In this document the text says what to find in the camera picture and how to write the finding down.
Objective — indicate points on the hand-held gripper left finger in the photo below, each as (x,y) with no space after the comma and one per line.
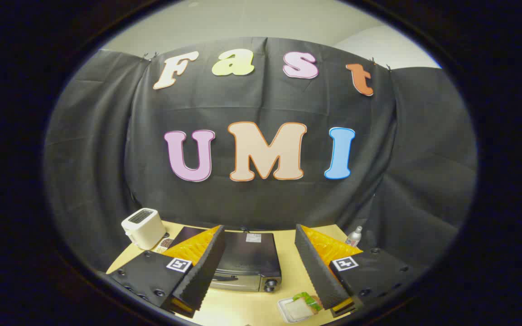
(206,267)

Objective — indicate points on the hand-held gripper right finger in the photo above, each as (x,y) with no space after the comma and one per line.
(315,267)

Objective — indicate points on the black toaster oven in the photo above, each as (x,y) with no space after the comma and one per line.
(247,258)

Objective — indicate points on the lettuce sandwich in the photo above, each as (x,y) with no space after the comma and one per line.
(298,310)

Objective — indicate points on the white pop-up toaster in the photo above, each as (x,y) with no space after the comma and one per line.
(145,228)

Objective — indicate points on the small patterned dish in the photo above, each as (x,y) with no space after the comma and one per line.
(166,243)

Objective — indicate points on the white pink drink bottle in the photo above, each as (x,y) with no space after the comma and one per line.
(354,237)

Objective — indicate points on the white plastic tray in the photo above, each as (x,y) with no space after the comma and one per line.
(282,304)

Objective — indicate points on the black backdrop cloth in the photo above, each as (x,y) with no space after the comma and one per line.
(107,136)

